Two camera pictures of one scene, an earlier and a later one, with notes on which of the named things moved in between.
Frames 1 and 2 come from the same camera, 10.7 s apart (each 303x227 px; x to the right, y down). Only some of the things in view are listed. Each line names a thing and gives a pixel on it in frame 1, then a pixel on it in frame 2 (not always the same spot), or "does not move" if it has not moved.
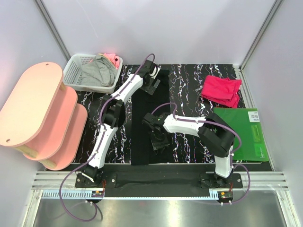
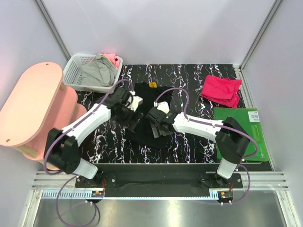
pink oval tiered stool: (40, 117) does not move
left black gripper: (149, 89) -> (130, 123)
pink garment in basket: (114, 58) does not move
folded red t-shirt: (221, 90) does not move
